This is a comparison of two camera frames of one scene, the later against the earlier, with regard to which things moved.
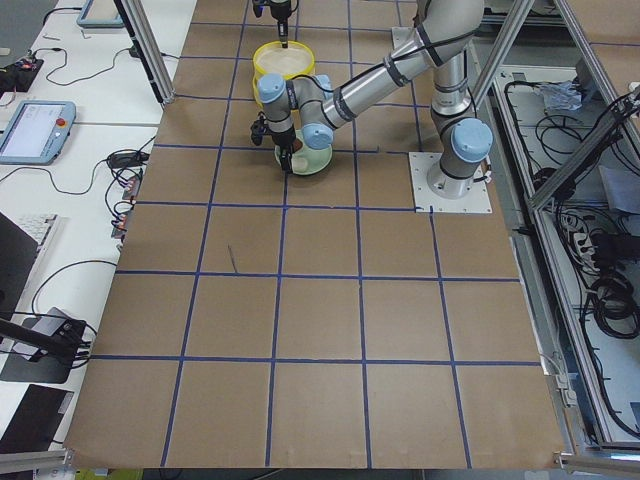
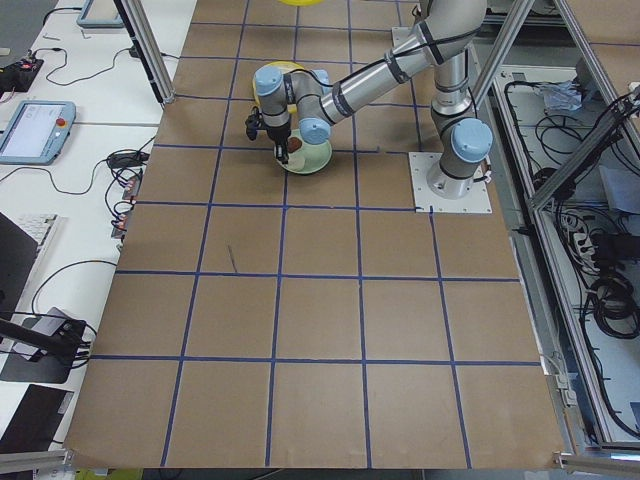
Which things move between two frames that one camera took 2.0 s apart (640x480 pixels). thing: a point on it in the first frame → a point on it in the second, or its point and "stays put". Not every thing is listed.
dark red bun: [296, 145] stays put
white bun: [300, 164] stays put
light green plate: [317, 159] stays put
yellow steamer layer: [292, 61] → [300, 3]
